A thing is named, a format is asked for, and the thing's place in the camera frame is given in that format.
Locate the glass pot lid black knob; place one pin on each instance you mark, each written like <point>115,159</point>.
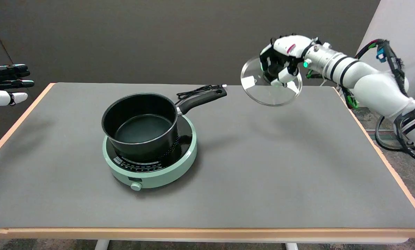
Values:
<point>263,95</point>

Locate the white background panel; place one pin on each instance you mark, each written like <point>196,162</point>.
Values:
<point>409,21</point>

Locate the white table leg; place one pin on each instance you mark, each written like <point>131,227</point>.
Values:
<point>291,246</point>
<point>101,245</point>

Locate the mint green induction cooker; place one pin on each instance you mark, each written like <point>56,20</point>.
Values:
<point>159,177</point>

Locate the grey table mat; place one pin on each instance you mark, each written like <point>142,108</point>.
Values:
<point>263,173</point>

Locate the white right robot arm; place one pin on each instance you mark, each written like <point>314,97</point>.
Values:
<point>374,86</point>

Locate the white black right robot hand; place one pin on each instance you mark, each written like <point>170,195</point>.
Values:
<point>291,43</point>

